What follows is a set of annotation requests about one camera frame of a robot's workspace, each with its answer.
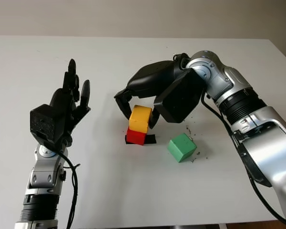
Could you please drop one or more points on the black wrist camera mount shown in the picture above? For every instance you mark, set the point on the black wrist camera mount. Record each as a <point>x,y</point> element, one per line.
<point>181,100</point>
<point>45,121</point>

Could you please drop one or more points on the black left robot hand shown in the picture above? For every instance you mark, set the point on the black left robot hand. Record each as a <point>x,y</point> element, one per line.
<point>69,105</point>

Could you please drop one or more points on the red cube block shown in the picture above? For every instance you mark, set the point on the red cube block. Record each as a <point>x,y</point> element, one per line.
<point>135,138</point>

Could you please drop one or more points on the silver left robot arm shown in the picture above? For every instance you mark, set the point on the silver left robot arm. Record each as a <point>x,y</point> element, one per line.
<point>43,176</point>

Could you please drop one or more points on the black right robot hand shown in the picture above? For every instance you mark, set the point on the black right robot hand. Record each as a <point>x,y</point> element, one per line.
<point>152,78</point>

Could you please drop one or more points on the yellow cube block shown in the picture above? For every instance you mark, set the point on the yellow cube block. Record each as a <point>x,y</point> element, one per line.
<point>139,118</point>

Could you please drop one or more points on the black tape strip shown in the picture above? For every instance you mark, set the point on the black tape strip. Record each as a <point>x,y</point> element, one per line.
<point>150,139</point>

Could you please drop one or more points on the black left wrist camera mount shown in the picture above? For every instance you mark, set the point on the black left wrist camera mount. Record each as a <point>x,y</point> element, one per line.
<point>45,121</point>

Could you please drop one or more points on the green cube block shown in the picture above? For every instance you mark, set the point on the green cube block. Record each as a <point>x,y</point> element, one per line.
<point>181,148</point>

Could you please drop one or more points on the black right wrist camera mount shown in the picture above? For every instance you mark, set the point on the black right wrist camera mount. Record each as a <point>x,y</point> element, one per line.
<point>181,100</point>

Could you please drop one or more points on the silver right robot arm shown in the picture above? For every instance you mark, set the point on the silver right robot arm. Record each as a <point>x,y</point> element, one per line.
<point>264,128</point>

